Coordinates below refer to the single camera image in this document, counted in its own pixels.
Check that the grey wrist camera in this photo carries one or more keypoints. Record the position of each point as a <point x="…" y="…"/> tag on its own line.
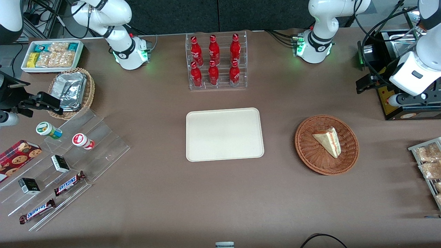
<point x="7" y="119"/>
<point x="398" y="100"/>

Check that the small black carton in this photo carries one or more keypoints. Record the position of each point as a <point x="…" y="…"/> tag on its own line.
<point x="29" y="186"/>
<point x="60" y="163"/>

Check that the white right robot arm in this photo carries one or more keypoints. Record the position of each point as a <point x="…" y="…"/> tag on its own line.
<point x="120" y="41"/>

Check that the small tan wicker basket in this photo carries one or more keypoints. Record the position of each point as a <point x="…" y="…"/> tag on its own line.
<point x="90" y="93"/>

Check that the teal snack packet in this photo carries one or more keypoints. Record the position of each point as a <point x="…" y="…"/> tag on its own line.
<point x="72" y="47"/>
<point x="42" y="47"/>

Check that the clear cracker bag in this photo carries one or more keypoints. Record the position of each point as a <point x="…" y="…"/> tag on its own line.
<point x="58" y="47"/>
<point x="65" y="59"/>
<point x="45" y="60"/>

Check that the red cola bottle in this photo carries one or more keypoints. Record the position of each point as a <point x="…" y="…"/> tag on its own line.
<point x="196" y="75"/>
<point x="234" y="75"/>
<point x="235" y="48"/>
<point x="196" y="50"/>
<point x="213" y="75"/>
<point x="214" y="50"/>

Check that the green lid yoghurt cup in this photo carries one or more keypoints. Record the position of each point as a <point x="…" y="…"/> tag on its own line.
<point x="46" y="128"/>

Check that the clear acrylic bottle rack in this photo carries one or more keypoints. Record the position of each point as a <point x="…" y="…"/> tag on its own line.
<point x="222" y="86"/>

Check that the black hot food display case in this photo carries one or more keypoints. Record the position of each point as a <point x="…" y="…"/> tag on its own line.
<point x="392" y="106"/>

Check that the clear acrylic step display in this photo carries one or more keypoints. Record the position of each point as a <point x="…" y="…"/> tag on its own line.
<point x="103" y="144"/>

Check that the small grey device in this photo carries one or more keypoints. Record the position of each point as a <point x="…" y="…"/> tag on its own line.
<point x="224" y="245"/>

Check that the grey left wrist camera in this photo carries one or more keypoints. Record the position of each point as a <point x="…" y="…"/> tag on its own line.
<point x="398" y="100"/>

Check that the silver foil pack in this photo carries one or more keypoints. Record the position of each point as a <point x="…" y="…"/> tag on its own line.
<point x="70" y="90"/>

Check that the cream plastic tray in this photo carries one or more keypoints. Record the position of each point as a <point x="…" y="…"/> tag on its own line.
<point x="224" y="134"/>

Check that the triangular sandwich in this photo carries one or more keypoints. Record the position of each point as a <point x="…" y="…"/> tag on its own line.
<point x="329" y="141"/>

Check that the large brown wicker basket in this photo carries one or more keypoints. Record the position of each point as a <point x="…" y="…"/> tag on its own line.
<point x="310" y="151"/>

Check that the Snickers chocolate bar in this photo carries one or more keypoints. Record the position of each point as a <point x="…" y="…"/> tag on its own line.
<point x="36" y="211"/>
<point x="69" y="183"/>

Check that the steel food pan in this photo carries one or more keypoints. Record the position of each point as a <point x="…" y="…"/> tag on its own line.
<point x="401" y="46"/>

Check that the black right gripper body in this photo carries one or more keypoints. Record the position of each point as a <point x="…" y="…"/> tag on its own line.
<point x="7" y="94"/>

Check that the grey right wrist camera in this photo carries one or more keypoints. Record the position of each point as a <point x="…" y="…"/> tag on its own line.
<point x="7" y="119"/>

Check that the red lid yoghurt cup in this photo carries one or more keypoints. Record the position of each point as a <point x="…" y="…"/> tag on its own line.
<point x="81" y="140"/>

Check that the clear bag of pastries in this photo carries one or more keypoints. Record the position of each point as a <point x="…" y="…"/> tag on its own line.
<point x="438" y="186"/>
<point x="427" y="153"/>
<point x="438" y="199"/>
<point x="430" y="170"/>

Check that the yellow snack packet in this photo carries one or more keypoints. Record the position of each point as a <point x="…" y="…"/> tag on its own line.
<point x="32" y="60"/>

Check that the white rectangular snack bin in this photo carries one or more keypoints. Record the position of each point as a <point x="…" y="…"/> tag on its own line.
<point x="80" y="51"/>

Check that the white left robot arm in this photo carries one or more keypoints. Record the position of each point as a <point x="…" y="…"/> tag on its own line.
<point x="322" y="20"/>

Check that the red tartan cookie box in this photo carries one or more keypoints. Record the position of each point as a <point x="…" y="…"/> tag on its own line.
<point x="17" y="158"/>

